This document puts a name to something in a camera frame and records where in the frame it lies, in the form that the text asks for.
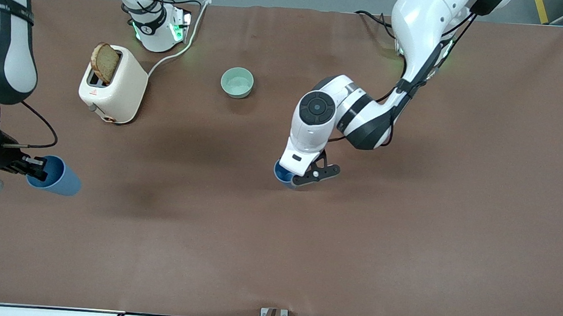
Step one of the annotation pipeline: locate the white toaster power cable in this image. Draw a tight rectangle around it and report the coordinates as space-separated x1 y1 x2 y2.
147 0 212 81

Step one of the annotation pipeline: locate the blue plastic cup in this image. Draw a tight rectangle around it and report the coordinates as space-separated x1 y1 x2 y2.
272 159 298 189
25 154 84 197

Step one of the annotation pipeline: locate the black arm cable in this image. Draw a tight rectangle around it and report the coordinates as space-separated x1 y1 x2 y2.
327 0 477 152
0 99 61 152

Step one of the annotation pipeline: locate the cream toaster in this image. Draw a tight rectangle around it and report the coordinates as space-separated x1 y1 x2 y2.
76 43 151 127

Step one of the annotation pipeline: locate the brown table cover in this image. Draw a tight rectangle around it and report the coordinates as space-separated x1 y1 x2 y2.
0 0 563 316

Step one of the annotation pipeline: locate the green bowl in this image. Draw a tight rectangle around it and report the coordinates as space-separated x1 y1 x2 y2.
219 66 256 100

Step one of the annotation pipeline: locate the brown bread slice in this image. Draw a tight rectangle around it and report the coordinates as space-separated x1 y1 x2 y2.
89 42 122 86

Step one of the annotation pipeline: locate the black base cable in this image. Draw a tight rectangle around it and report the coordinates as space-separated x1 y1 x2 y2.
353 9 397 39

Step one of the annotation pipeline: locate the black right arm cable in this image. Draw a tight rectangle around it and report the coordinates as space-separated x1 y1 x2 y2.
0 99 61 152

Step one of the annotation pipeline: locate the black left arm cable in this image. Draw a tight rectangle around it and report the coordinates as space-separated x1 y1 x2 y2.
327 0 477 152

